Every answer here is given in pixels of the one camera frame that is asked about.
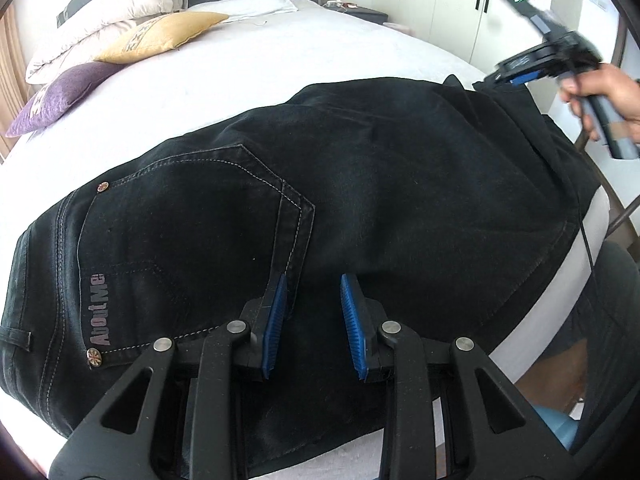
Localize black denim pants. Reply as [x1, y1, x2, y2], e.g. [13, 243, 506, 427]
[1, 78, 600, 474]

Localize person's right hand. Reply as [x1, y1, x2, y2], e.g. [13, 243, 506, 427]
[559, 63, 640, 144]

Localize white wardrobe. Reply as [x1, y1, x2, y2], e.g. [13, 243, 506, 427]
[372, 0, 582, 73]

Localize dark bedside table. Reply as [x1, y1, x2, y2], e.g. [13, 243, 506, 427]
[323, 0, 388, 25]

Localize blue stool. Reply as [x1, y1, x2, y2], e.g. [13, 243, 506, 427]
[534, 405, 579, 450]

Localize bed with white sheet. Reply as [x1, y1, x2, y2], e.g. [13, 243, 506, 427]
[0, 0, 614, 480]

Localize white pillow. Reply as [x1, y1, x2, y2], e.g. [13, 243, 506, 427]
[189, 0, 298, 22]

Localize yellow cushion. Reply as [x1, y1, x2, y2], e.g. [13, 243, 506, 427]
[94, 11, 229, 65]

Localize purple cushion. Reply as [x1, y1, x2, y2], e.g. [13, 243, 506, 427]
[6, 62, 124, 138]

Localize folded beige duvet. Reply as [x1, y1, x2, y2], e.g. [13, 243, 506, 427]
[25, 0, 188, 86]

